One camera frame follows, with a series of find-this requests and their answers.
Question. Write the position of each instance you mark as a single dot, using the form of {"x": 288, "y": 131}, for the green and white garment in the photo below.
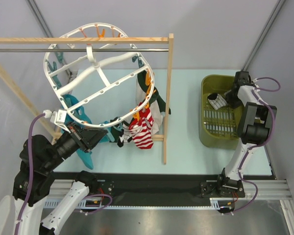
{"x": 156, "y": 104}

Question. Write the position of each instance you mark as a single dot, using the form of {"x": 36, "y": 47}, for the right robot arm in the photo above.
{"x": 255, "y": 129}

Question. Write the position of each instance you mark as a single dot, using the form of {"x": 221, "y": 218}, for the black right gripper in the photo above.
{"x": 234, "y": 95}

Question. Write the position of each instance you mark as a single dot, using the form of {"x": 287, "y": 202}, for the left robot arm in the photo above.
{"x": 33, "y": 182}

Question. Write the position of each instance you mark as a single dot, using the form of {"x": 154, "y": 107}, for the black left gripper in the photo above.
{"x": 87, "y": 138}

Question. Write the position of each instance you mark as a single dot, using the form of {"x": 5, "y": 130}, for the red white striped sock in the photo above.
{"x": 147, "y": 119}

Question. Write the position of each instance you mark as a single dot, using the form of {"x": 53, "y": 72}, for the white plastic clip hanger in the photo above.
{"x": 113, "y": 36}

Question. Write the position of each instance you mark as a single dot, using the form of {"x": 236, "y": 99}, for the wooden clothes rack frame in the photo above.
{"x": 140, "y": 40}

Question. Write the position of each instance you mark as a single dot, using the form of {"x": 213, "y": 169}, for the olive green plastic basket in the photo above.
{"x": 218, "y": 128}

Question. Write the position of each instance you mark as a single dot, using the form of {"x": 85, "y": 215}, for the teal clothes peg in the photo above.
{"x": 117, "y": 129}
{"x": 60, "y": 57}

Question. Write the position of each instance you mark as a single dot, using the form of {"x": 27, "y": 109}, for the orange clothes peg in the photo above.
{"x": 148, "y": 82}
{"x": 138, "y": 115}
{"x": 100, "y": 32}

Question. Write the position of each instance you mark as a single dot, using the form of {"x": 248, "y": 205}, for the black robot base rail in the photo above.
{"x": 162, "y": 190}

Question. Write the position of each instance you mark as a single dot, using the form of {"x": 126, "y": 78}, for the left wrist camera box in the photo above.
{"x": 57, "y": 117}

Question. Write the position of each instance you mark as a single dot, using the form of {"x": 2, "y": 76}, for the white pinstriped black-toe sock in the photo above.
{"x": 125, "y": 137}
{"x": 217, "y": 101}

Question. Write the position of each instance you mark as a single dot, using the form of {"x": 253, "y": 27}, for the red white santa sock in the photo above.
{"x": 141, "y": 133}

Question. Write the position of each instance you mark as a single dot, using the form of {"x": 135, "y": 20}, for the metal hanging rod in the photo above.
{"x": 84, "y": 50}

